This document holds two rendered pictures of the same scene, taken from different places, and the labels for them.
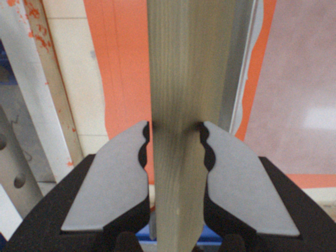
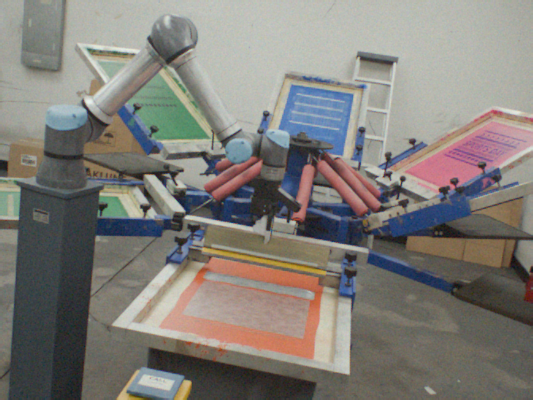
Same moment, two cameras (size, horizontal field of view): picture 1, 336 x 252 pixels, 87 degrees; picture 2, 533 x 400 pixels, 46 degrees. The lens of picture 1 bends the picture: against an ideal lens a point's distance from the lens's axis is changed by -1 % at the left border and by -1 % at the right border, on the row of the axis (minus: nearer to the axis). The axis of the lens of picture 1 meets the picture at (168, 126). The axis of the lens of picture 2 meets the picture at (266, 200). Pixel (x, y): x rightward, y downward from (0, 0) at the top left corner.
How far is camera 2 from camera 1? 2.02 m
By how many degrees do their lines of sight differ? 74
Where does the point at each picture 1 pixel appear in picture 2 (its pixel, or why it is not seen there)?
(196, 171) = (251, 241)
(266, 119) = (235, 290)
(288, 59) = (263, 296)
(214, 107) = (266, 250)
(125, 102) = (254, 269)
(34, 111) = not seen: hidden behind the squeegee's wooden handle
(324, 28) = (274, 302)
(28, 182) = not seen: hidden behind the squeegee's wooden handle
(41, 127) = not seen: hidden behind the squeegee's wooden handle
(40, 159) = (102, 336)
